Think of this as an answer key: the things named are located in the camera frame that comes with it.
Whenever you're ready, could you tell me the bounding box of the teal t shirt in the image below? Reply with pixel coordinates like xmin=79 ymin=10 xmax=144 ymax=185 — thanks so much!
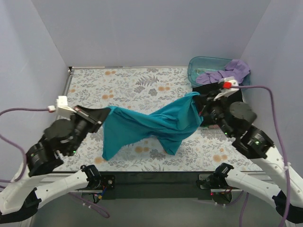
xmin=102 ymin=92 xmax=203 ymax=160

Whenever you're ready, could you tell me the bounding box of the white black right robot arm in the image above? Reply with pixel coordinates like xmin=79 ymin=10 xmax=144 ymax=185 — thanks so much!
xmin=194 ymin=91 xmax=303 ymax=224

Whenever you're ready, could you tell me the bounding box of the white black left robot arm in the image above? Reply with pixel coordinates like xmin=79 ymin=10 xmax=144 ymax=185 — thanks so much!
xmin=0 ymin=105 xmax=111 ymax=224

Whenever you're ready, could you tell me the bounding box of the black folded t shirt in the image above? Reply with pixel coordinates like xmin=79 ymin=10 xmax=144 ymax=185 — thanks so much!
xmin=192 ymin=83 xmax=243 ymax=127

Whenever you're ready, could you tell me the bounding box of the colourful folded shirt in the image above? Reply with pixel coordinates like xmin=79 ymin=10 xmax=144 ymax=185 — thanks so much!
xmin=202 ymin=125 xmax=220 ymax=129

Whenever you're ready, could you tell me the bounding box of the floral tablecloth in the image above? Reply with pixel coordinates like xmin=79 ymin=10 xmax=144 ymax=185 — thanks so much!
xmin=58 ymin=68 xmax=259 ymax=172

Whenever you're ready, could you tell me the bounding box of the teal plastic bin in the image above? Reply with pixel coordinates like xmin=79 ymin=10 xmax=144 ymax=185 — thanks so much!
xmin=187 ymin=56 xmax=250 ymax=88

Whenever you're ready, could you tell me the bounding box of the purple t shirt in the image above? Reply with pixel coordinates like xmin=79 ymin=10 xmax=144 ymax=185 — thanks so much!
xmin=195 ymin=60 xmax=250 ymax=85

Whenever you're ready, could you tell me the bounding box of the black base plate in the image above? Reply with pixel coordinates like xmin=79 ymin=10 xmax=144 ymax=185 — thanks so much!
xmin=79 ymin=172 xmax=232 ymax=204

